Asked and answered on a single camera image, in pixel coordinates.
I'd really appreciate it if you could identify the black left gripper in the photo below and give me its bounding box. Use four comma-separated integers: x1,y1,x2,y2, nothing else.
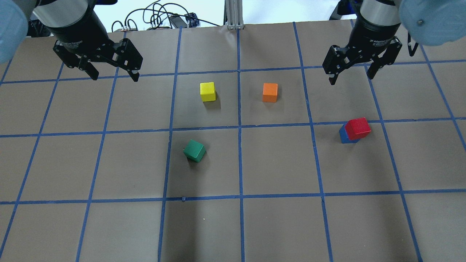
53,11,143,82

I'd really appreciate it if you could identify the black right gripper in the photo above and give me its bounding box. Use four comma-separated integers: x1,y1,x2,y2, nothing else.
322,18,403,85

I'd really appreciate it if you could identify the red wooden block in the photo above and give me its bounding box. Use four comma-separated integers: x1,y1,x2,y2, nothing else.
344,117,372,141

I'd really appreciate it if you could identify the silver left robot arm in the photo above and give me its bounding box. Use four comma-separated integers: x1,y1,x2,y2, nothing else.
0,0,143,82

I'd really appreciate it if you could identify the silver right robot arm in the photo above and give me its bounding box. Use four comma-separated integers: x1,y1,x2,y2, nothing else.
322,0,466,85

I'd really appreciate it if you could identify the blue wooden block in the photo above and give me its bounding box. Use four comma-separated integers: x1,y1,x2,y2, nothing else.
339,123,360,144

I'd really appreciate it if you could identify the orange wooden block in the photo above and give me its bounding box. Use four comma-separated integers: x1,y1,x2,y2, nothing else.
262,83,278,103

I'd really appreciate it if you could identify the yellow wooden block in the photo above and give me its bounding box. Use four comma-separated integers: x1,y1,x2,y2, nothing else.
200,82,216,102

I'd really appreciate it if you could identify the green wooden block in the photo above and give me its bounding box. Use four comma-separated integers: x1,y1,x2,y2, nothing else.
183,139,206,163

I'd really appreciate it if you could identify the aluminium frame post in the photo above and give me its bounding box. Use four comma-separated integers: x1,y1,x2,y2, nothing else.
224,0,244,30

